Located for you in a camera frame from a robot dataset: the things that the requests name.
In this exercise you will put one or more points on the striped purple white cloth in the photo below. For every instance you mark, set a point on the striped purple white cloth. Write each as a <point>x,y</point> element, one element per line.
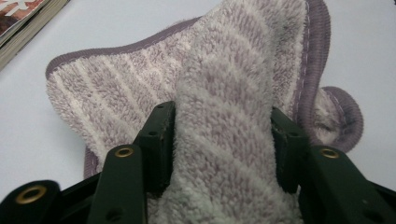
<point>224,77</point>

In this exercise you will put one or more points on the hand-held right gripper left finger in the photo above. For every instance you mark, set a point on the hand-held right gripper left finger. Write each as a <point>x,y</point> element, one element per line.
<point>158,146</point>

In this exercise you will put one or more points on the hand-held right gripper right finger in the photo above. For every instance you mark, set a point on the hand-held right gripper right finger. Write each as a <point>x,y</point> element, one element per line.
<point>289,152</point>

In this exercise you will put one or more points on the magazine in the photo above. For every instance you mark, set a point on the magazine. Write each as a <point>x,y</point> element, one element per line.
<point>21,21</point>

